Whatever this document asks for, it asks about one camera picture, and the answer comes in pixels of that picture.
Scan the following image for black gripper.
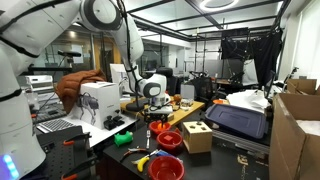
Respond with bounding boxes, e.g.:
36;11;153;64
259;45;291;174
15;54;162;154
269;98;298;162
146;111;169;132

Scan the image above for large red plastic bowl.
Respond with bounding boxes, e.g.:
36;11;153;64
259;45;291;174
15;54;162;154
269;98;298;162
147;155;186;180

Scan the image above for wooden table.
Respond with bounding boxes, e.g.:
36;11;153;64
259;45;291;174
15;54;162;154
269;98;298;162
119;89;206;127

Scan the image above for blue white tube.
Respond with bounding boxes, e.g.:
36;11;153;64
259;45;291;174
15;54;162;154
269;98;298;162
154;149;183;163

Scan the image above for black oblong case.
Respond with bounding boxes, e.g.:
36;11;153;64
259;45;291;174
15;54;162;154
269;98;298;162
125;99;148;113

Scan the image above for clear glass jar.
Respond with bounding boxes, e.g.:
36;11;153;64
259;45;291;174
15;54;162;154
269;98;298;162
178;98;194;111

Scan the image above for wooden shape sorter box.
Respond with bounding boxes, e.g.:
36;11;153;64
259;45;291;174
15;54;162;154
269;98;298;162
181;120;214;154

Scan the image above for green plastic toy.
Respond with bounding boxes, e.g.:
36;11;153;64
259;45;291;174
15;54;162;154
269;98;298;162
114;130;134;147

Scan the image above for gray box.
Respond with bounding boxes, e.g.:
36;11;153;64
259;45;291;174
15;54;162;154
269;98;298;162
180;83;196;100

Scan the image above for yellow banana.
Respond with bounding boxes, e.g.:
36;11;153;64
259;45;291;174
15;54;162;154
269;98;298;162
136;155;151;173

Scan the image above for black office chair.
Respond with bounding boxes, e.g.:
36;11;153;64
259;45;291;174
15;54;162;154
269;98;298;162
156;67;179;97

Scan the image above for black controller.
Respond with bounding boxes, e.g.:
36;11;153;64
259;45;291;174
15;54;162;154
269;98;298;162
103;114;126;131

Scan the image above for black mesh chair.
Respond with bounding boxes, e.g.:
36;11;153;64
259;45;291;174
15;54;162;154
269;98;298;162
191;76;216;101

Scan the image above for white table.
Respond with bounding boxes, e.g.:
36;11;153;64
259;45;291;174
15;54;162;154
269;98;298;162
34;111;138;148

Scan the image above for white robot dog box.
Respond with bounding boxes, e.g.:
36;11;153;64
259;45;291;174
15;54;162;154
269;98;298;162
71;81;122;130

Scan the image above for white backed monitor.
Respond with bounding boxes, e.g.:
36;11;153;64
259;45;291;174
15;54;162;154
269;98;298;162
109;63;134;98

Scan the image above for dark blue bin lid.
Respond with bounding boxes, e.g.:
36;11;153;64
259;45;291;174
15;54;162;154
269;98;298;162
204;103;269;139

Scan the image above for black orange tipped clamp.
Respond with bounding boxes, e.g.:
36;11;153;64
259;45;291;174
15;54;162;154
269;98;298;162
62;132;93;147
60;155;99;180

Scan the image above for white paper pile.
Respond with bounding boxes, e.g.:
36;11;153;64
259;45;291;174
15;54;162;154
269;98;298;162
226;89;271;113

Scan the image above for brown puffer jacket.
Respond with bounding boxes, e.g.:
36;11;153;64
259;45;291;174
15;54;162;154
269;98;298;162
54;69;108;114

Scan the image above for silver keyboard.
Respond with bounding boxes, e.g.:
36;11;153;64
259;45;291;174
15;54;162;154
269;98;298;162
37;118;76;134

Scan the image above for black pegboard stand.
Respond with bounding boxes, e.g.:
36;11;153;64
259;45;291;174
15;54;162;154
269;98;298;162
34;125;99;180

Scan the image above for black curtain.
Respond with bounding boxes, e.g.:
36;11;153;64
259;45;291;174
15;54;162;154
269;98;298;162
220;28;284;89

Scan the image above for white lab device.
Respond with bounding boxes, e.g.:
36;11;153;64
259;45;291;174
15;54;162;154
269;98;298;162
25;75;54;94

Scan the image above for large cardboard box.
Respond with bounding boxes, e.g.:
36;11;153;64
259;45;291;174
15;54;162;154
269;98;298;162
268;92;320;180

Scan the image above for black orange handled pliers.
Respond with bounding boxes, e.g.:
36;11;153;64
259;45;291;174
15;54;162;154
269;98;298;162
120;147;151;163

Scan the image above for black camera on tripod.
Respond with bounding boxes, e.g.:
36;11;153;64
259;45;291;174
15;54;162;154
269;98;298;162
57;49;83;68

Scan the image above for ring ceiling light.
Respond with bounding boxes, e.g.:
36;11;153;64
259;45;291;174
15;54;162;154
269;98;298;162
198;0;240;13

